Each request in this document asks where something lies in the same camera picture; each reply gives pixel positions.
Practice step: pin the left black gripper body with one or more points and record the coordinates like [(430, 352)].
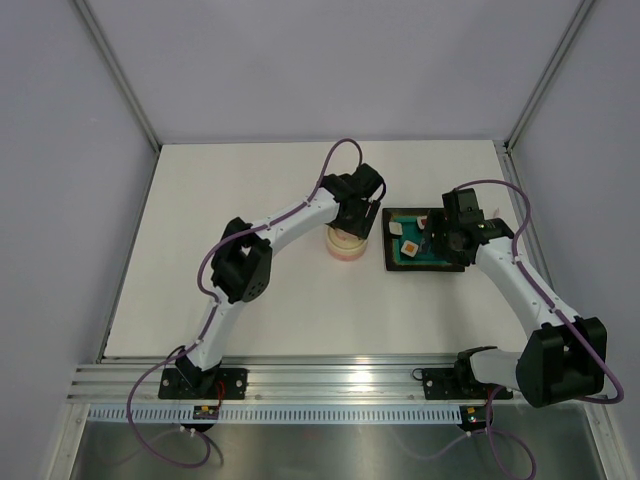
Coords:
[(359, 222)]

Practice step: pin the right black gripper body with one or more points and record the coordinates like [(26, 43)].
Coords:
[(443, 243)]

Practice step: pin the cream lid with pink handle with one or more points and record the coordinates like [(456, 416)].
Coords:
[(342, 238)]

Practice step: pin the pink round lunch box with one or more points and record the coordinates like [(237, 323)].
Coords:
[(346, 254)]

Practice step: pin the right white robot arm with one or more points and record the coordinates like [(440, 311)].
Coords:
[(564, 352)]

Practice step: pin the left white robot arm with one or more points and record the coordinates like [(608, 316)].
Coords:
[(237, 270)]

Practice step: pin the red centre sushi piece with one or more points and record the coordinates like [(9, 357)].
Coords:
[(421, 222)]

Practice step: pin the white sushi piece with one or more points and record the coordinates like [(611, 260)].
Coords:
[(395, 228)]

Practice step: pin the orange centre sushi piece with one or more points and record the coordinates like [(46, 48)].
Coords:
[(409, 249)]

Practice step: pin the black and teal square plate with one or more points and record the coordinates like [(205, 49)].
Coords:
[(394, 260)]

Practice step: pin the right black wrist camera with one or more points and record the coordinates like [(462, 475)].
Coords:
[(461, 206)]

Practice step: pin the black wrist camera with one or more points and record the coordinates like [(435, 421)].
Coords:
[(366, 181), (461, 206)]

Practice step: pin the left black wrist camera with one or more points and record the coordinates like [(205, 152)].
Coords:
[(366, 181)]

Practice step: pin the right side aluminium rail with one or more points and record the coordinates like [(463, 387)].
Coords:
[(505, 330)]

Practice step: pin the aluminium rail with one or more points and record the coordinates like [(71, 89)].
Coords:
[(505, 330), (347, 379)]

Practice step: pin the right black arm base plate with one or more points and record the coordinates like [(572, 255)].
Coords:
[(450, 383)]

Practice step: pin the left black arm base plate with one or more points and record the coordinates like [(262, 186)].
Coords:
[(221, 384)]

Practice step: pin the right aluminium frame post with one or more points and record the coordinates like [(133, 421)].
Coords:
[(551, 69)]

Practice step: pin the aluminium frame post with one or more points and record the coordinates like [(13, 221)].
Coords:
[(99, 38), (551, 69)]

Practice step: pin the aluminium front rail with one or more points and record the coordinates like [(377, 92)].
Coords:
[(347, 379)]

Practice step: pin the left aluminium frame post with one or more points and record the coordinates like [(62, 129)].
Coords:
[(99, 38)]

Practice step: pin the white slotted cable duct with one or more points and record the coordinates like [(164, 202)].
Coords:
[(280, 414)]

